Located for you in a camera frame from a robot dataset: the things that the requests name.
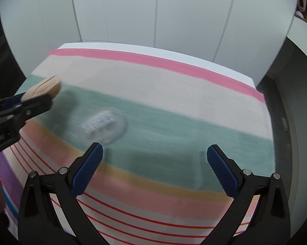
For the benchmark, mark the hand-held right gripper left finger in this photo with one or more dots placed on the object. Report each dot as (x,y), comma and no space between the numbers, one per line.
(86,169)

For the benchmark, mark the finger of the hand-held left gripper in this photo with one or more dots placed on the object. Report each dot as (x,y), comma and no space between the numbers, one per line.
(34,107)
(12,101)

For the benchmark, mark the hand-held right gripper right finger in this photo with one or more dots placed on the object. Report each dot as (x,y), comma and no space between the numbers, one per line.
(223,171)

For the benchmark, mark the beige powder puff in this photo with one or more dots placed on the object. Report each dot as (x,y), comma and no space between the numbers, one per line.
(43,88)

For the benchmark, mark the clear plastic puff case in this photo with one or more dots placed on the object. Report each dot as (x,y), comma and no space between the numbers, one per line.
(102,125)

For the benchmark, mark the black glass panel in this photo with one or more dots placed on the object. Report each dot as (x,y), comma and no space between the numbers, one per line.
(3,56)

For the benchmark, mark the striped tablecloth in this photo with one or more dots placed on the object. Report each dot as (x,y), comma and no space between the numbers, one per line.
(156,107)

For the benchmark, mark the white counter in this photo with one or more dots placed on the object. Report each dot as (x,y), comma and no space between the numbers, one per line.
(302,38)

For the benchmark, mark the pink object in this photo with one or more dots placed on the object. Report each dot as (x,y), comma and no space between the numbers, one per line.
(302,1)

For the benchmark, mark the wall outlet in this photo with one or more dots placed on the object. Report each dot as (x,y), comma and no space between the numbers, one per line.
(284,125)

